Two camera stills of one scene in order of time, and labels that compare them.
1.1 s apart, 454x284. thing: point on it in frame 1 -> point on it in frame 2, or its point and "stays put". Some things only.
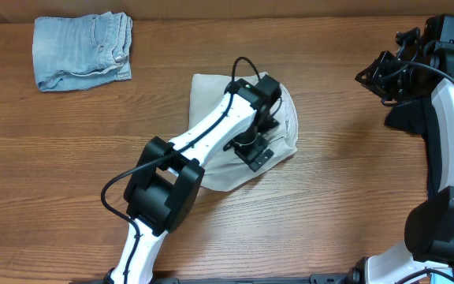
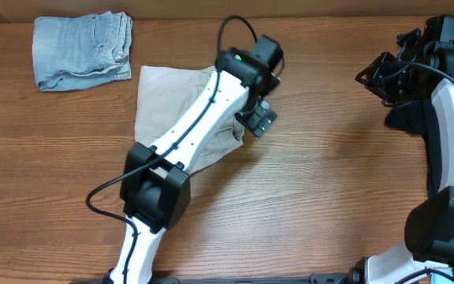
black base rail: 314,278 stays put
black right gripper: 382,64 stays put
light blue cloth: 437,278 stays put
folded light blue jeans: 81,51 stays put
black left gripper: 254,155 -> 259,119
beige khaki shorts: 226,170 -> 164,95
